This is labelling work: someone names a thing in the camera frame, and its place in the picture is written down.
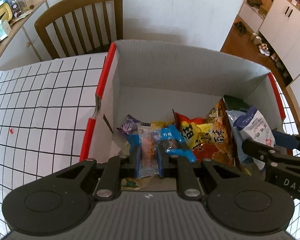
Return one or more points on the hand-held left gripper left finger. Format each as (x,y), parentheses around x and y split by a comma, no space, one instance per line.
(135,155)

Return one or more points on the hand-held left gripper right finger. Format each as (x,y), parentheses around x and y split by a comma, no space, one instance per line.
(163,160)

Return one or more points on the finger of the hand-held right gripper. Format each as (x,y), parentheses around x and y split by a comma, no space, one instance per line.
(258,148)
(285,140)

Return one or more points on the clear packet with orange snack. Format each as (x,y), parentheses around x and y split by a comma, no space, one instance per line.
(148,150)

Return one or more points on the blue snack packet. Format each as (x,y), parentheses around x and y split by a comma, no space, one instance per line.
(176,140)

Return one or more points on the cream white snack packet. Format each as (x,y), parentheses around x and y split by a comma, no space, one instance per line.
(133,183)

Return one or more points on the purple candy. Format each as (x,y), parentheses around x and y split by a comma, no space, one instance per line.
(128,125)

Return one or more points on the yellow candy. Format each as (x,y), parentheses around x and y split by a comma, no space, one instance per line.
(162,124)

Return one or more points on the orange-brown snack packet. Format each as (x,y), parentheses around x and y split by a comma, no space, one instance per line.
(221,135)

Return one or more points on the red and yellow chips bag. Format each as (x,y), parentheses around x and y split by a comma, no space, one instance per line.
(195,135)

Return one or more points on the dark green snack packet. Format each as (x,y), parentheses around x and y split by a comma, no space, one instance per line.
(236,103)

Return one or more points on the red cardboard box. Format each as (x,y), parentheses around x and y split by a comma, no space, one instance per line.
(165,80)

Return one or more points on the pair of pale shoes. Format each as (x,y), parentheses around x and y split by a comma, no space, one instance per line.
(261,45)

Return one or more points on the wooden slat-back chair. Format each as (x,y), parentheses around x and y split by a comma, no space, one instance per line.
(77,20)

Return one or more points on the wooden-top side cabinet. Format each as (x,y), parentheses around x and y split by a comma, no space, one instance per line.
(20,37)

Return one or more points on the yellow box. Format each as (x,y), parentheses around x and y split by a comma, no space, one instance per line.
(1,12)

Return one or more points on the white wall cabinet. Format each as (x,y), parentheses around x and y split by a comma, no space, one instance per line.
(285,30)

